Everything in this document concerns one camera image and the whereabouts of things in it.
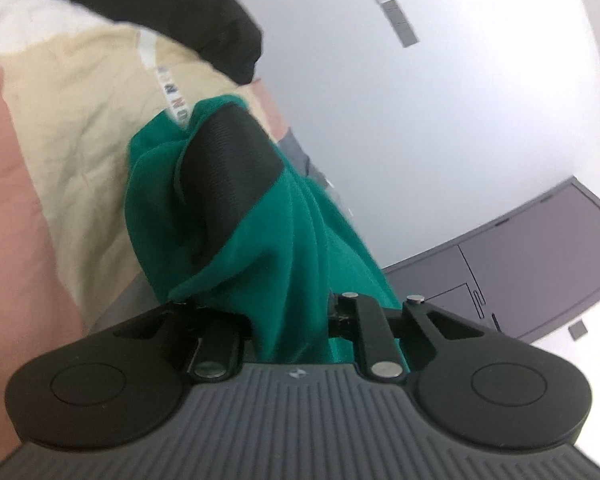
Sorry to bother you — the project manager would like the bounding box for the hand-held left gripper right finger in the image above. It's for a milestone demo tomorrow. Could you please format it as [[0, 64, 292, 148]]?
[[326, 291, 487, 382]]

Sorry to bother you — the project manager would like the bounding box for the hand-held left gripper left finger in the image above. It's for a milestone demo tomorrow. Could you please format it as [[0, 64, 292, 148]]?
[[114, 301, 245, 382]]

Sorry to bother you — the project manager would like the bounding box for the green hooded sweatshirt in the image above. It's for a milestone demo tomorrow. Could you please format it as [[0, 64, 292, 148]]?
[[124, 95, 410, 367]]

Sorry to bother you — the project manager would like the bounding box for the patchwork bed sheet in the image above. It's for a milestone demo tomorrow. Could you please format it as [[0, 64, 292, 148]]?
[[0, 25, 342, 463]]

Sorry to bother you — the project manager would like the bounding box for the black cloth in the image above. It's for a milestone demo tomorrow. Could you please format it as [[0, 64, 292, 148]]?
[[55, 0, 265, 87]]

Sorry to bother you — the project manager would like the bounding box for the white cloth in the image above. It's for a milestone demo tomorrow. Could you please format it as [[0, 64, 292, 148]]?
[[0, 0, 123, 57]]

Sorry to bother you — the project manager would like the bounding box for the grey wall switch panel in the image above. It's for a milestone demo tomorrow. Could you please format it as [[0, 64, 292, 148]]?
[[369, 0, 421, 49]]

